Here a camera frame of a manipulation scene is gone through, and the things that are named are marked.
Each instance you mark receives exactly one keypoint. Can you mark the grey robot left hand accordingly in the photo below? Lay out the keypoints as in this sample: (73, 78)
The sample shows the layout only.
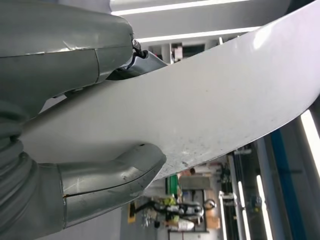
(50, 49)

